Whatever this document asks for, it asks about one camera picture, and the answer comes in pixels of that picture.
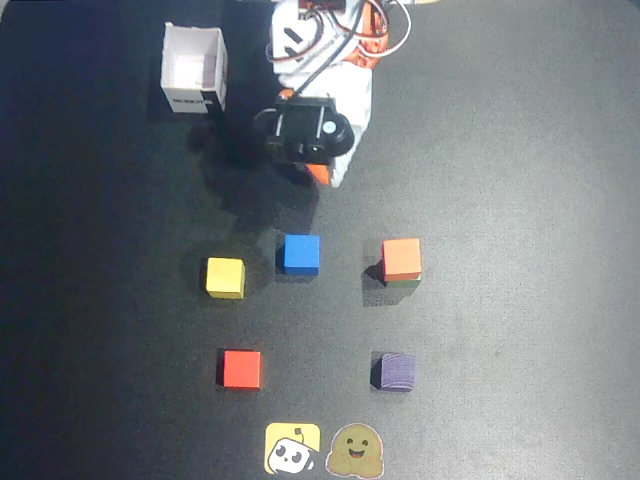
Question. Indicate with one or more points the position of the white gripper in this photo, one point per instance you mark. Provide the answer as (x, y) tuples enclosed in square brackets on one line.
[(345, 167)]

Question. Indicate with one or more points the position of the orange wooden cube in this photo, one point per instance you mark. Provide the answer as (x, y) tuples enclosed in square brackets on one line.
[(401, 257)]

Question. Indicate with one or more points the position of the blue wooden cube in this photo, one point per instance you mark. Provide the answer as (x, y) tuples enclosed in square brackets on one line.
[(301, 254)]

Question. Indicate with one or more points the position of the green wooden cube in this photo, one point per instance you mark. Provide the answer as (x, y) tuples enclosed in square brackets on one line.
[(405, 283)]

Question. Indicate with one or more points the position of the yellow wooden cube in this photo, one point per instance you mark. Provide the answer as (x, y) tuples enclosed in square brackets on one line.
[(225, 278)]

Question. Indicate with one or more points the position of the purple wooden cube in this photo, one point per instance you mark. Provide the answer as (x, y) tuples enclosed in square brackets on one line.
[(397, 372)]

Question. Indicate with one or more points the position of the red wooden cube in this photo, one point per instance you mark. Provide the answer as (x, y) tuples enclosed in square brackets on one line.
[(242, 369)]

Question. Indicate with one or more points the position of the white open cardboard box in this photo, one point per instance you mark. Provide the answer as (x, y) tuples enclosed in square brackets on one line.
[(192, 60)]

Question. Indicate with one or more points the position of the black table mat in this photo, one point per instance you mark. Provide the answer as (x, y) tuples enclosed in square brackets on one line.
[(525, 250)]

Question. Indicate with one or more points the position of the smiling hugging face sticker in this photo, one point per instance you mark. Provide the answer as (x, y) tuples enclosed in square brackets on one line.
[(355, 450)]

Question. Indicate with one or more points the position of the yellow robot face sticker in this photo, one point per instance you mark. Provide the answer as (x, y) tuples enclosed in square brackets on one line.
[(292, 447)]

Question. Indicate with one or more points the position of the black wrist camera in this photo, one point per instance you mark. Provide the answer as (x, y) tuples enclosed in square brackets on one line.
[(300, 126)]

